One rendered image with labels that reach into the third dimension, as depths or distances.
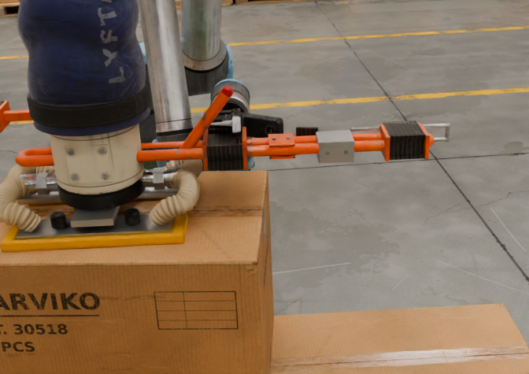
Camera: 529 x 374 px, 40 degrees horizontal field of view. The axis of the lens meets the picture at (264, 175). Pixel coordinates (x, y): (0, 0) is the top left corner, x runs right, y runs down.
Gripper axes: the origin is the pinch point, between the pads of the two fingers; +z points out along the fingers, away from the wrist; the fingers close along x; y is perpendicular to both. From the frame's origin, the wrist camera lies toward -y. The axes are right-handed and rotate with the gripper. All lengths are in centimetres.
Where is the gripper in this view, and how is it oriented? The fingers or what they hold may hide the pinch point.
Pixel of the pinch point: (238, 148)
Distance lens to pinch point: 144.2
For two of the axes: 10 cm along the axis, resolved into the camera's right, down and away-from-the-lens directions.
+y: -10.0, 0.5, -0.1
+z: 0.3, 3.9, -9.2
